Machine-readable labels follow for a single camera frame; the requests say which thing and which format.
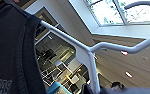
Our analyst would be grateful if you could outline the round ceiling light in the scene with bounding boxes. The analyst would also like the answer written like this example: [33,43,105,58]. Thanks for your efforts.
[120,49,129,56]
[124,71,134,78]

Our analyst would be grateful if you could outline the person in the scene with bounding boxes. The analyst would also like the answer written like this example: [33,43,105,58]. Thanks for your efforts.
[110,81,126,92]

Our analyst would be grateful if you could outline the large ceiling skylight window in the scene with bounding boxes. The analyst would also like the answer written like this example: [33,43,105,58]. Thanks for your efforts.
[69,0,150,39]

